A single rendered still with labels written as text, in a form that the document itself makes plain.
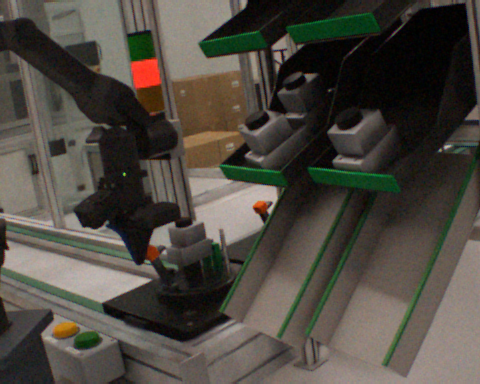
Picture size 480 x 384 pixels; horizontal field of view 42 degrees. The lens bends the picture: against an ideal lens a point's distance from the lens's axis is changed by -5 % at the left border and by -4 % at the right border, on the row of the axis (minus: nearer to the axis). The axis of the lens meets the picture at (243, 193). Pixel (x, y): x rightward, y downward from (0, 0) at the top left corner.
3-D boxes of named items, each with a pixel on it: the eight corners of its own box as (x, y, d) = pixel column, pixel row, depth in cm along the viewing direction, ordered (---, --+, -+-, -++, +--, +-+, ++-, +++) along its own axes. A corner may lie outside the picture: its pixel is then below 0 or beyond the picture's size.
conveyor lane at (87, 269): (203, 396, 94) (191, 338, 92) (-11, 297, 155) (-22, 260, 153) (321, 321, 113) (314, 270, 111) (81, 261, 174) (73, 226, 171)
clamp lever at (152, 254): (169, 289, 103) (147, 253, 100) (162, 287, 105) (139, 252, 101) (183, 274, 105) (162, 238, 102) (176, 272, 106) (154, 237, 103)
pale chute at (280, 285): (302, 351, 77) (278, 337, 75) (241, 323, 88) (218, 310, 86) (396, 155, 83) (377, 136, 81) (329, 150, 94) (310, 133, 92)
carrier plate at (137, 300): (191, 344, 92) (188, 331, 92) (103, 313, 110) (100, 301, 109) (297, 285, 108) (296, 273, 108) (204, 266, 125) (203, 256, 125)
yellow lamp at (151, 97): (150, 113, 120) (145, 87, 119) (135, 114, 124) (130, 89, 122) (170, 108, 123) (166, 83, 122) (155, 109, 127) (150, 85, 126)
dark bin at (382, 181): (400, 196, 63) (371, 136, 60) (315, 185, 74) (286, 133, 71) (522, 50, 74) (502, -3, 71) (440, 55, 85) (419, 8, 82)
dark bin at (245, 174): (289, 189, 74) (258, 137, 71) (227, 180, 85) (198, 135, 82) (419, 58, 85) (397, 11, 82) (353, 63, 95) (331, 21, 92)
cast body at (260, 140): (271, 181, 77) (242, 134, 74) (254, 174, 81) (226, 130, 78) (322, 140, 79) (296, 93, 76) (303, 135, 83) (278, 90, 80)
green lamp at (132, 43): (140, 60, 118) (136, 35, 117) (125, 63, 121) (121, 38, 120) (161, 57, 121) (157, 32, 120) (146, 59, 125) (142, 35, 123)
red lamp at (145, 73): (145, 87, 119) (140, 61, 118) (130, 89, 122) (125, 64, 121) (166, 82, 122) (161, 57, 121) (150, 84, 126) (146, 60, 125)
